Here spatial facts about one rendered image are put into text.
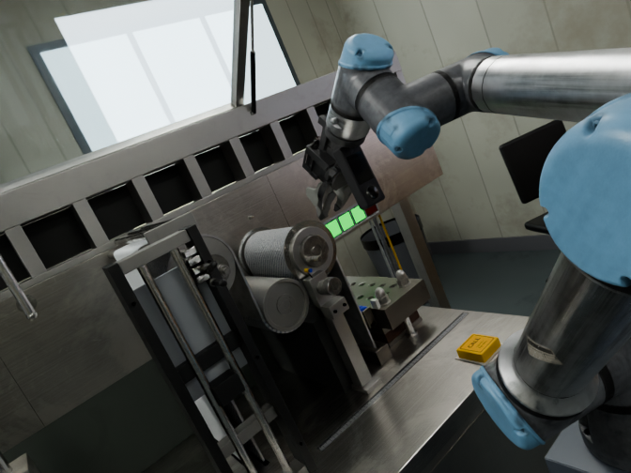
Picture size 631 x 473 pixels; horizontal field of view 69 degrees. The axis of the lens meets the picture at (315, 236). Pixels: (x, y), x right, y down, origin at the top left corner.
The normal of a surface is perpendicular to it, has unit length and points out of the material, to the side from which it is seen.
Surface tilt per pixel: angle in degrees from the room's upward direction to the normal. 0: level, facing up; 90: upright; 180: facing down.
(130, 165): 90
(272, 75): 90
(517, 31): 90
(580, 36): 90
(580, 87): 70
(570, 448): 0
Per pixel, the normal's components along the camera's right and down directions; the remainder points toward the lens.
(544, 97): -0.91, 0.37
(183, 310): 0.55, -0.05
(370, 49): 0.17, -0.61
